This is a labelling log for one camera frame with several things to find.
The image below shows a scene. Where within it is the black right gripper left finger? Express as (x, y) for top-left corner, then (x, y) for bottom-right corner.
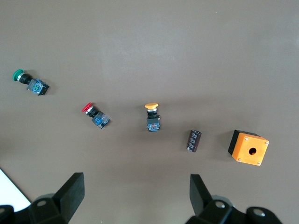
(0, 172), (85, 224)

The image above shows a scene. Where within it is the small black contact block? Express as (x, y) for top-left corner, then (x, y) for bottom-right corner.
(186, 129), (202, 154)

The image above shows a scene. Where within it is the white drawer cabinet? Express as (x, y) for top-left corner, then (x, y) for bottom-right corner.
(0, 167), (32, 212)

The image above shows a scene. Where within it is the red mushroom push button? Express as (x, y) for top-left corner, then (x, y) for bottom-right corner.
(81, 102), (110, 130)

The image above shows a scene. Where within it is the orange button enclosure box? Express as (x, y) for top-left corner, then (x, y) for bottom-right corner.
(228, 129), (270, 167)

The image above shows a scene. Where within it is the green mushroom push button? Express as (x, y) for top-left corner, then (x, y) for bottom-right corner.
(12, 69), (50, 96)

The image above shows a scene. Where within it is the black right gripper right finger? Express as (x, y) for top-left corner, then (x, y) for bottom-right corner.
(185, 174), (283, 224)

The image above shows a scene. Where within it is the yellow mushroom push button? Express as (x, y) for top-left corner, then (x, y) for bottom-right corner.
(144, 102), (162, 133)

